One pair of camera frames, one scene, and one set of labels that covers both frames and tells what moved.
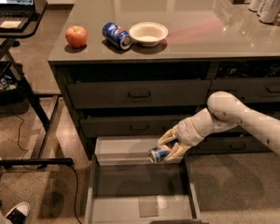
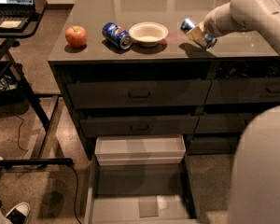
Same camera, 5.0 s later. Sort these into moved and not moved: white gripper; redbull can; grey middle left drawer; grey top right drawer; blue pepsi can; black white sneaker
Moved: redbull can; white gripper
Not moved: blue pepsi can; grey middle left drawer; black white sneaker; grey top right drawer
